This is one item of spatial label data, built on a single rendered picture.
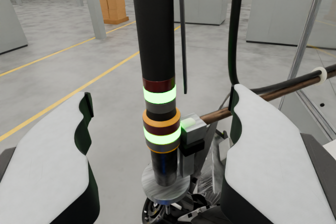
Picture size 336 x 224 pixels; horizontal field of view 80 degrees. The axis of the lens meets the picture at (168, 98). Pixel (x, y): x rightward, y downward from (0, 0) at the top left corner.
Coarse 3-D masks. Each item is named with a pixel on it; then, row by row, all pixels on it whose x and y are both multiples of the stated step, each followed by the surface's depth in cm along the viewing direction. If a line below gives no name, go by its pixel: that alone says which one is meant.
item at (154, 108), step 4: (172, 100) 21; (148, 104) 21; (152, 104) 20; (156, 104) 20; (160, 104) 20; (164, 104) 20; (168, 104) 21; (172, 104) 21; (148, 108) 21; (152, 108) 21; (156, 108) 21; (160, 108) 21; (164, 108) 21; (168, 108) 21; (172, 108) 21; (152, 112) 21; (156, 112) 21; (160, 112) 21; (164, 112) 21
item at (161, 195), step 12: (180, 120) 26; (192, 132) 25; (204, 132) 26; (180, 144) 26; (192, 144) 25; (180, 156) 27; (192, 156) 27; (180, 168) 28; (192, 168) 29; (144, 180) 29; (180, 180) 28; (144, 192) 28; (156, 192) 27; (168, 192) 27; (180, 192) 27
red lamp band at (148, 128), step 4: (144, 124) 22; (148, 124) 22; (172, 124) 22; (176, 124) 22; (148, 128) 22; (152, 128) 22; (156, 128) 21; (160, 128) 21; (164, 128) 21; (168, 128) 22; (172, 128) 22; (176, 128) 22; (152, 132) 22; (156, 132) 22; (160, 132) 22; (164, 132) 22; (168, 132) 22; (172, 132) 22
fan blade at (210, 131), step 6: (228, 96) 53; (210, 126) 55; (216, 126) 70; (210, 132) 60; (204, 138) 55; (210, 138) 63; (204, 144) 58; (210, 144) 66; (204, 150) 60; (198, 156) 56; (204, 156) 62; (198, 162) 58; (198, 168) 59
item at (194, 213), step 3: (201, 207) 49; (204, 207) 49; (210, 207) 47; (195, 210) 48; (204, 210) 46; (192, 213) 46; (195, 213) 45; (180, 216) 46; (183, 216) 46; (186, 216) 45; (192, 216) 43; (177, 219) 45; (180, 219) 44; (183, 219) 43; (186, 219) 42; (189, 219) 42
